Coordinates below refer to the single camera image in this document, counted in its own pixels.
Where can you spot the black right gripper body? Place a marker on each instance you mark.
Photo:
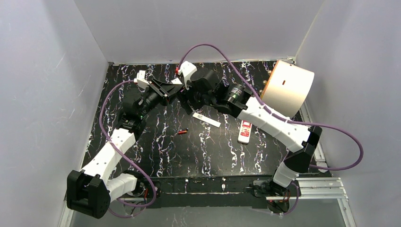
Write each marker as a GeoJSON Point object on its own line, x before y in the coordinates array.
{"type": "Point", "coordinates": [188, 95]}

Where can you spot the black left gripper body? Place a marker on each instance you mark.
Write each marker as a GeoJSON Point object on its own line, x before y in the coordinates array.
{"type": "Point", "coordinates": [159, 90]}

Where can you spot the white remote battery cover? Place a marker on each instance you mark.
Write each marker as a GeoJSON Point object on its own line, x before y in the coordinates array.
{"type": "Point", "coordinates": [206, 120]}

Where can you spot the red and white remote control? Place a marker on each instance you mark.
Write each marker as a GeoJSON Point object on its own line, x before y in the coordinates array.
{"type": "Point", "coordinates": [244, 132]}

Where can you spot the long white remote control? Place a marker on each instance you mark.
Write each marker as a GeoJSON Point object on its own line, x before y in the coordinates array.
{"type": "Point", "coordinates": [176, 81]}

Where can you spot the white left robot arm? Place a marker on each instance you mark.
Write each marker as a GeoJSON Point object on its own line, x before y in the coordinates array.
{"type": "Point", "coordinates": [90, 190]}

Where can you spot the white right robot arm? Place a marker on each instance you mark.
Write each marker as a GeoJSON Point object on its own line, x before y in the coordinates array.
{"type": "Point", "coordinates": [300, 140]}

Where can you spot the red AAA battery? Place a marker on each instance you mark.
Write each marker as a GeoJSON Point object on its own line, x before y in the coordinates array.
{"type": "Point", "coordinates": [182, 132]}

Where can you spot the white round stool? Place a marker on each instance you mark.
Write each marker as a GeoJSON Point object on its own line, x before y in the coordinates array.
{"type": "Point", "coordinates": [287, 88]}

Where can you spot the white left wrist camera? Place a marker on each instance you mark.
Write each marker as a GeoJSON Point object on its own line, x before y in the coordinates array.
{"type": "Point", "coordinates": [140, 80]}

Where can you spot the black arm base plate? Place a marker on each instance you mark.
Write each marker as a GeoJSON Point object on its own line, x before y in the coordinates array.
{"type": "Point", "coordinates": [255, 191]}

